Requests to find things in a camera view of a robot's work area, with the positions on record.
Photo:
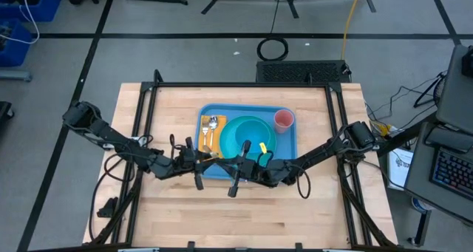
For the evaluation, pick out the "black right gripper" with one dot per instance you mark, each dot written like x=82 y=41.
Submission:
x=266 y=172

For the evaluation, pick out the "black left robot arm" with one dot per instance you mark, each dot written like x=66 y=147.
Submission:
x=111 y=135

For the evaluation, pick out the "blue plastic tray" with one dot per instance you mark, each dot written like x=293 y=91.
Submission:
x=288 y=148

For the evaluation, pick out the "grey monitor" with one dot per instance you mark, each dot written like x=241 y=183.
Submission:
x=456 y=97

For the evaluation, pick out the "blue plastic storage bin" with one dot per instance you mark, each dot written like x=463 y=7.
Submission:
x=18 y=52
x=48 y=8

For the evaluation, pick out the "black wrist rest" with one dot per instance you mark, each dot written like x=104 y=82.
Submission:
x=443 y=137

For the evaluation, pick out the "black perforated computer case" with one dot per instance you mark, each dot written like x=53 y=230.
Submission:
x=295 y=71

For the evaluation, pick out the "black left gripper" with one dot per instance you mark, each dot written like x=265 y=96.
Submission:
x=177 y=165

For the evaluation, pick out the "black floor stand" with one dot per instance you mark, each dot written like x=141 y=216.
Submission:
x=427 y=92

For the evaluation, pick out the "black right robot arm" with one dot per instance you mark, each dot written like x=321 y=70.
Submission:
x=321 y=152

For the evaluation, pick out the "grey desk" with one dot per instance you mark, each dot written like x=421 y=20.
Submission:
x=421 y=178

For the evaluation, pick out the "grey bar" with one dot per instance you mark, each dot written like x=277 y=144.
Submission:
x=15 y=76

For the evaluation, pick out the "white paper sheet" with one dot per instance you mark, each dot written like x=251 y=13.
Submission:
x=401 y=170

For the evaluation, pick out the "black bracket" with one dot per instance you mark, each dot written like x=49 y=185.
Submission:
x=109 y=209

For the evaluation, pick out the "teal blue bowl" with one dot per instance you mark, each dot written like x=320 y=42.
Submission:
x=253 y=132

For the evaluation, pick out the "teal plate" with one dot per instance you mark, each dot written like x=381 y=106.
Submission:
x=227 y=141

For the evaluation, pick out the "pink cup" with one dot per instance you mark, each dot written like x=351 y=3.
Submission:
x=284 y=118

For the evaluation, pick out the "black backlit keyboard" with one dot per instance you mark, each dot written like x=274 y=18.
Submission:
x=454 y=170

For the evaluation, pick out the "black rig frame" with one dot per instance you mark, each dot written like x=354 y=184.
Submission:
x=240 y=84

